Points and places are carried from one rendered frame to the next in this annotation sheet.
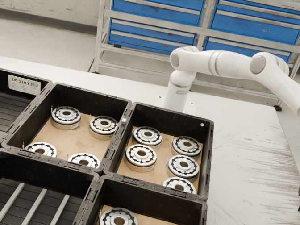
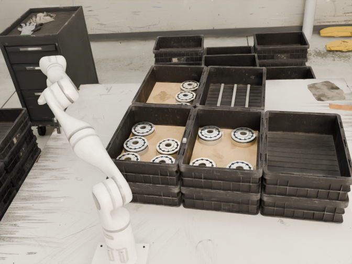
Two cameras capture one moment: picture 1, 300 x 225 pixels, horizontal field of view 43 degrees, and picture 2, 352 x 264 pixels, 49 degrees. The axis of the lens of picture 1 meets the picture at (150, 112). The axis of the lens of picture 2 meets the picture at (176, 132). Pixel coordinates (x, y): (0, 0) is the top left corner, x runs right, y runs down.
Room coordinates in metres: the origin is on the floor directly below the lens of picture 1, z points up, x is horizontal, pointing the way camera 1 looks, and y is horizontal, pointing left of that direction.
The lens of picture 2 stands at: (2.18, 0.26, 1.84)
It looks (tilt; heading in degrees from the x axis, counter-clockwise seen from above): 36 degrees down; 190
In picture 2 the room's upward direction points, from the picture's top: 5 degrees counter-clockwise
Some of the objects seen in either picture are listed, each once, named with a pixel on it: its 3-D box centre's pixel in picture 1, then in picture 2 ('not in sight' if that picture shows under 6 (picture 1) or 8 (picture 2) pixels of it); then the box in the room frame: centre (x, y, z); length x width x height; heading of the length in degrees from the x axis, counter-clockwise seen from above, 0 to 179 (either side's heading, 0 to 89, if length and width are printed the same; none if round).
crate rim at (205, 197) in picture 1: (164, 146); (151, 133); (0.94, -0.07, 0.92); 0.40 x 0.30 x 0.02; 176
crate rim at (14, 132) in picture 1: (74, 123); (224, 138); (0.97, 0.23, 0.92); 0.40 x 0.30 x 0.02; 176
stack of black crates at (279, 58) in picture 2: not in sight; (277, 65); (-0.77, 0.62, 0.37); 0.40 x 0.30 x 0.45; 92
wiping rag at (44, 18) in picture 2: not in sight; (42, 17); (-0.61, -1.22, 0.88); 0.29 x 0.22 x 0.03; 2
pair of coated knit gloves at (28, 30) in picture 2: not in sight; (26, 28); (-0.38, -1.24, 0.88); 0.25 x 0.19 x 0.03; 2
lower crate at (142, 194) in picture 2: not in sight; (155, 163); (0.94, -0.07, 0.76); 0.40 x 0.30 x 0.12; 176
